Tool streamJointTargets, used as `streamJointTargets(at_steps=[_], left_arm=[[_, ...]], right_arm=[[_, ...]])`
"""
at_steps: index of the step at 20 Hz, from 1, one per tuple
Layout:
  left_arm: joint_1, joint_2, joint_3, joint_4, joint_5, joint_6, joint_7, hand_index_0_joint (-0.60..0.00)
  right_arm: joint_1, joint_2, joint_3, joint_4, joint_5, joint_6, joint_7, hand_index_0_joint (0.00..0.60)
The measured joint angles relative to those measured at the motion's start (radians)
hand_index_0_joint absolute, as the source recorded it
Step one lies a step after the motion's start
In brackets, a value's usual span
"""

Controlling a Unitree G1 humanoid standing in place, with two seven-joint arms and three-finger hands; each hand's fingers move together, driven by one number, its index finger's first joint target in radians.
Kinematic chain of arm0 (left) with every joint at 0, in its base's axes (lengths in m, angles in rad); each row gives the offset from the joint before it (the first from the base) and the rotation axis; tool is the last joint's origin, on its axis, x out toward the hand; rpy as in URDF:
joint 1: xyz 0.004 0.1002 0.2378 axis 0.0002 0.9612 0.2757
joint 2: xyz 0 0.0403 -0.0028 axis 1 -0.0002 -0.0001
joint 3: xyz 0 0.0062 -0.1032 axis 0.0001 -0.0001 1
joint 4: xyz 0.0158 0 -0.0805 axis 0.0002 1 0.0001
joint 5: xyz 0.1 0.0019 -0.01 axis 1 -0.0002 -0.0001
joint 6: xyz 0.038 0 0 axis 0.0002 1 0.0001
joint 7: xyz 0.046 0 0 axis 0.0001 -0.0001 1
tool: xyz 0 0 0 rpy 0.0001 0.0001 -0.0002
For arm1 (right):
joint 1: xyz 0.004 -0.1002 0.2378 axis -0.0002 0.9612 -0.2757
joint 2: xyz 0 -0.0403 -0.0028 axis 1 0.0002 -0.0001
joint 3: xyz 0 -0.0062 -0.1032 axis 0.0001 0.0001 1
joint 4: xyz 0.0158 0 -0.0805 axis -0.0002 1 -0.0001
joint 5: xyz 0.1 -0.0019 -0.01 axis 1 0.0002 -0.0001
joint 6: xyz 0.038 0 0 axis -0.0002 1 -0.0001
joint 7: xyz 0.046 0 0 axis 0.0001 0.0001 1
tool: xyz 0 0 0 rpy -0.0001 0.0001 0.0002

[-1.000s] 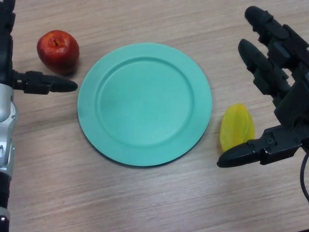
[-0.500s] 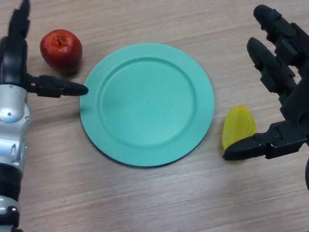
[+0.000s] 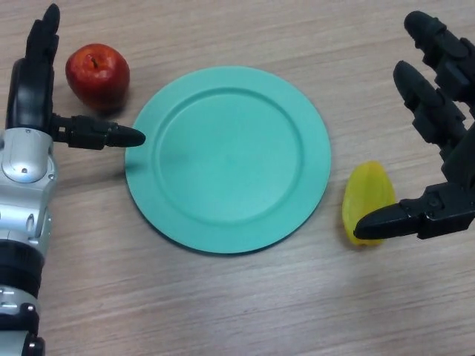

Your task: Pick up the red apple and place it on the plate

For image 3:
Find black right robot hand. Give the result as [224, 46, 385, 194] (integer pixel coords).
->
[353, 10, 475, 241]

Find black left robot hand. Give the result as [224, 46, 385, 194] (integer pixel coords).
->
[6, 3, 146, 151]

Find red apple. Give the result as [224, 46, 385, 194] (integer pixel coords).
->
[65, 43, 131, 112]

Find green round plate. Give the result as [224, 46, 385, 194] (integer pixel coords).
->
[125, 65, 332, 255]

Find yellow starfruit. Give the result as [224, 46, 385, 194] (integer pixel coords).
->
[341, 160, 396, 248]

